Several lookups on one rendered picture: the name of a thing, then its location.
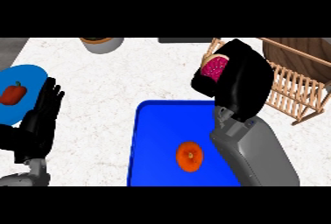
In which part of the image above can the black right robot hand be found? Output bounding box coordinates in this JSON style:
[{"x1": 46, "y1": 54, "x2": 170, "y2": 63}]
[{"x1": 190, "y1": 38, "x2": 275, "y2": 123}]

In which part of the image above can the blue tray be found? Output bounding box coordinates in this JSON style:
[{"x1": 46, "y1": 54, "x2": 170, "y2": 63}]
[{"x1": 125, "y1": 99, "x2": 244, "y2": 187}]

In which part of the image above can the orange fruit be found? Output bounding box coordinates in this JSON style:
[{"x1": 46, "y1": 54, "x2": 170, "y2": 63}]
[{"x1": 174, "y1": 141, "x2": 204, "y2": 173}]

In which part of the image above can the pink frosted cupcake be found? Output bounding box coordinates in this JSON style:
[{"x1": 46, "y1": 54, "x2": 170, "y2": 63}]
[{"x1": 201, "y1": 54, "x2": 230, "y2": 83}]

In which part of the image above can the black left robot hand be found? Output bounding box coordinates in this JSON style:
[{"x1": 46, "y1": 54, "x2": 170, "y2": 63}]
[{"x1": 0, "y1": 76, "x2": 66, "y2": 165}]

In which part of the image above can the wooden tiered shelf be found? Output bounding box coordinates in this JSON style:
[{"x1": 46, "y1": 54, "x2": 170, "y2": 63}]
[{"x1": 204, "y1": 38, "x2": 331, "y2": 126}]

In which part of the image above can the dark grey flat object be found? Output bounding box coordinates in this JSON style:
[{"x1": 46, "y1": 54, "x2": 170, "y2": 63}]
[{"x1": 158, "y1": 38, "x2": 216, "y2": 44}]

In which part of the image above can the grey plant pot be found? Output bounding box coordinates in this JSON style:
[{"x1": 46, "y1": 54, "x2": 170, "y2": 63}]
[{"x1": 78, "y1": 38, "x2": 125, "y2": 55}]

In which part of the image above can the grey appliance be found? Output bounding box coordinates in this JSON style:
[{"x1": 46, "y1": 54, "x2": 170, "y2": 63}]
[{"x1": 0, "y1": 38, "x2": 31, "y2": 71}]

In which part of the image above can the red bell pepper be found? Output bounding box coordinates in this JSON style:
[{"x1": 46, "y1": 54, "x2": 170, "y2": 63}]
[{"x1": 0, "y1": 80, "x2": 28, "y2": 106}]

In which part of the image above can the blue round plate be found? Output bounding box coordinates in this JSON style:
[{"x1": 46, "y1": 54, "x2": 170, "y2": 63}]
[{"x1": 0, "y1": 64, "x2": 49, "y2": 127}]

